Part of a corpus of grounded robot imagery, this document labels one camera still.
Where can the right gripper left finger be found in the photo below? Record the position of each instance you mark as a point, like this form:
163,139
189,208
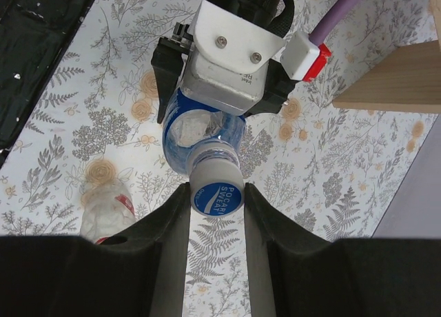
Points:
137,272

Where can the wooden shelf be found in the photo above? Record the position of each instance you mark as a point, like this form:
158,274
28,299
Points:
404,73

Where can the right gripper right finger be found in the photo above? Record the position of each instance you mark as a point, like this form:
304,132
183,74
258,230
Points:
293,272

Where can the blue label water bottle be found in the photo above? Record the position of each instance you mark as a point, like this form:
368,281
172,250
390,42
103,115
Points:
188,122

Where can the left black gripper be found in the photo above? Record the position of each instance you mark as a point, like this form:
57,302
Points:
171,54

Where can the blue white bottle cap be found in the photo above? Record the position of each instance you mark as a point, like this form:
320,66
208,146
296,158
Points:
217,187

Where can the red label cola bottle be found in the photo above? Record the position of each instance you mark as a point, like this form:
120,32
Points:
108,211

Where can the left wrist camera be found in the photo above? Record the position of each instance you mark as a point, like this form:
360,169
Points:
227,67

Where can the floral table mat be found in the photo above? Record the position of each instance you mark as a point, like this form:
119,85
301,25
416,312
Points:
331,171

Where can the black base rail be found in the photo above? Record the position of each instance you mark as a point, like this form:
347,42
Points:
35,35

